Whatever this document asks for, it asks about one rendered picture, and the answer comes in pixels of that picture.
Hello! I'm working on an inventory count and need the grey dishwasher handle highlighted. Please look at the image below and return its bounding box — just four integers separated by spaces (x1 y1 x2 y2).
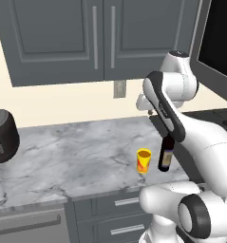
0 214 63 237

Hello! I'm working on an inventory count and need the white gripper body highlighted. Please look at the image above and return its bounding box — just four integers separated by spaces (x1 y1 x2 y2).
136 93 154 112

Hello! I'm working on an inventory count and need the grey cupboard door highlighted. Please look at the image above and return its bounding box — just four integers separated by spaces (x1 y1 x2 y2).
103 0 195 82
0 0 105 88

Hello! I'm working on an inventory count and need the grey drawer front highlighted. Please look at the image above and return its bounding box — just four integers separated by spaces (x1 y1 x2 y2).
72 191 146 221
76 214 155 243

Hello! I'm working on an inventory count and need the grey dishwasher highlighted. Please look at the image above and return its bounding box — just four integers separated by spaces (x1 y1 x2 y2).
0 202 71 243

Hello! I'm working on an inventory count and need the silver cupboard door handle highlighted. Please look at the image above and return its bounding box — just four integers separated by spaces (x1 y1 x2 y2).
91 6 100 71
109 6 117 70

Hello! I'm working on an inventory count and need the silver drawer handle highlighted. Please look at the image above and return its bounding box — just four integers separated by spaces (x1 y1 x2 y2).
113 196 141 207
109 223 146 236

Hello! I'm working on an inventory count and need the yellow patterned cup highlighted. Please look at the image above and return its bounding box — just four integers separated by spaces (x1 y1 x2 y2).
136 147 153 175

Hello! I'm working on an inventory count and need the dark wine bottle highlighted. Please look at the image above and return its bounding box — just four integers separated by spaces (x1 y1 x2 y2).
157 134 176 173

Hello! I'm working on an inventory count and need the grey microwave door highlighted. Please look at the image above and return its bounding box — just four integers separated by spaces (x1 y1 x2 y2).
190 0 227 106

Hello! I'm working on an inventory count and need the grey wall outlet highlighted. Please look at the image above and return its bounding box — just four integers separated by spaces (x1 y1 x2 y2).
113 79 127 100

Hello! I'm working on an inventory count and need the black toaster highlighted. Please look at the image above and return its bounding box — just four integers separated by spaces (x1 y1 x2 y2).
0 108 21 165

